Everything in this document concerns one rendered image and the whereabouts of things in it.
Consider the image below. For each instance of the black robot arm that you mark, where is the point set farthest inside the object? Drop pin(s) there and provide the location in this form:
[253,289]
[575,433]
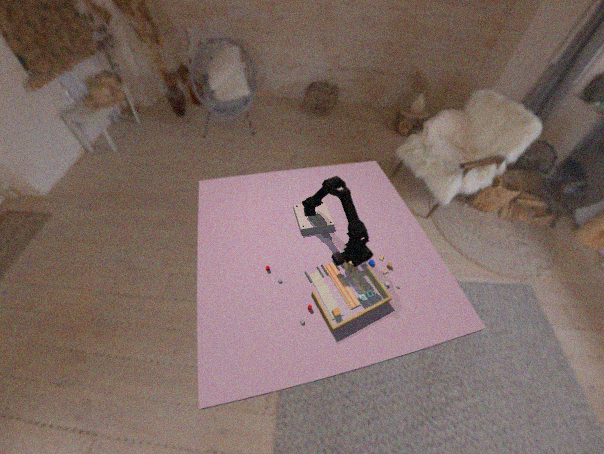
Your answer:
[356,228]

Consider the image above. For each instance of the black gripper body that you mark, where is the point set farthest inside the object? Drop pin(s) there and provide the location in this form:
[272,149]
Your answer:
[339,258]

